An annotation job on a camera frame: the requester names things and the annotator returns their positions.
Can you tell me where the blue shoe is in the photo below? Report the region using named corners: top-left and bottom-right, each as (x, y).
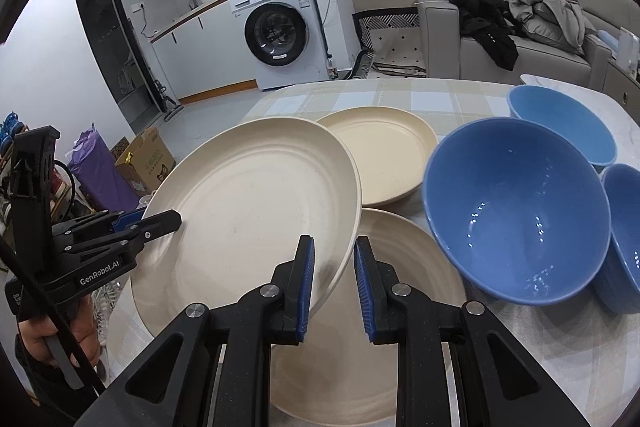
top-left (0, 109), bottom-right (26, 148)

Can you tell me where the light blue bowl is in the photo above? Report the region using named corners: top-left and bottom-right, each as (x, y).
top-left (507, 86), bottom-right (618, 168)

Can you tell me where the black cable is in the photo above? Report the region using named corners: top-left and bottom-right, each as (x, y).
top-left (0, 157), bottom-right (106, 395)

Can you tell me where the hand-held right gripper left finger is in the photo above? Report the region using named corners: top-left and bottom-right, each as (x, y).
top-left (75, 234), bottom-right (316, 427)

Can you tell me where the grey sofa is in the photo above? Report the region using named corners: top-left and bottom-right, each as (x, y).
top-left (417, 0), bottom-right (640, 95)

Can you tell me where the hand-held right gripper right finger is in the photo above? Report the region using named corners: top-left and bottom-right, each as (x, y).
top-left (353, 236), bottom-right (591, 427)

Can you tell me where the person's left forearm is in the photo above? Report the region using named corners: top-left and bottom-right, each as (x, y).
top-left (14, 337), bottom-right (108, 425)

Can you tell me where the white kitchen counter cabinet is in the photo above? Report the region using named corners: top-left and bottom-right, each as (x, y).
top-left (150, 0), bottom-right (261, 105)

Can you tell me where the grey side cabinet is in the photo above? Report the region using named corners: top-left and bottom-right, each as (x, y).
top-left (607, 57), bottom-right (640, 112)

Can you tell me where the person's left hand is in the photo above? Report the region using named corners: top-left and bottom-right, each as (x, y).
top-left (15, 294), bottom-right (103, 368)

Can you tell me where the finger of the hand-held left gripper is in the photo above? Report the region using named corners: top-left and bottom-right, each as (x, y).
top-left (52, 209), bottom-right (147, 239)
top-left (62, 209), bottom-right (183, 258)

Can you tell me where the checkered tablecloth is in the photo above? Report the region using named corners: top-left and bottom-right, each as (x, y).
top-left (105, 79), bottom-right (640, 427)

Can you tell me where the cream plate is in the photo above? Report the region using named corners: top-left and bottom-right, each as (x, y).
top-left (315, 107), bottom-right (439, 208)
top-left (131, 117), bottom-right (362, 348)
top-left (270, 207), bottom-right (468, 425)

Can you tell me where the purple bag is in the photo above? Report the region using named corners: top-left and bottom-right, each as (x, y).
top-left (66, 124), bottom-right (138, 210)

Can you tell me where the patterned folding mat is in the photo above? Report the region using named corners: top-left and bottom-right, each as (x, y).
top-left (353, 9), bottom-right (428, 80)

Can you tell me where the white marble coffee table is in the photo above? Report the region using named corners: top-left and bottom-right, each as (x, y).
top-left (520, 73), bottom-right (640, 172)

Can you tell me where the dark glass door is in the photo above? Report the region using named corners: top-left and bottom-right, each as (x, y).
top-left (70, 0), bottom-right (168, 132)

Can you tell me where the grey clothes pile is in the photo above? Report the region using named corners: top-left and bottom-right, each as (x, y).
top-left (507, 0), bottom-right (598, 55)

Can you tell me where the white washing machine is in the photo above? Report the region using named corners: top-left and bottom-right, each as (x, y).
top-left (229, 0), bottom-right (331, 90)

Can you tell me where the black jacket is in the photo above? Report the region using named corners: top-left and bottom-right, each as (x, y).
top-left (449, 0), bottom-right (519, 72)

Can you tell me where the white carton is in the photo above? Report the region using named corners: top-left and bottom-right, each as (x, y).
top-left (618, 29), bottom-right (640, 75)

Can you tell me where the cardboard box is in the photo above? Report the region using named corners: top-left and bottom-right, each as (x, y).
top-left (114, 127), bottom-right (176, 192)

